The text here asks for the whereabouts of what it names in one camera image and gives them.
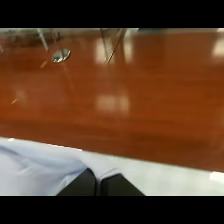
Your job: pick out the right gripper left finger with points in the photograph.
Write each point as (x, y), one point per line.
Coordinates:
(81, 185)

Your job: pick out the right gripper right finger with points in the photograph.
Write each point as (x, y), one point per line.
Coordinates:
(118, 186)

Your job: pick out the light blue shirt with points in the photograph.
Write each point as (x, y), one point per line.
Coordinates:
(40, 166)

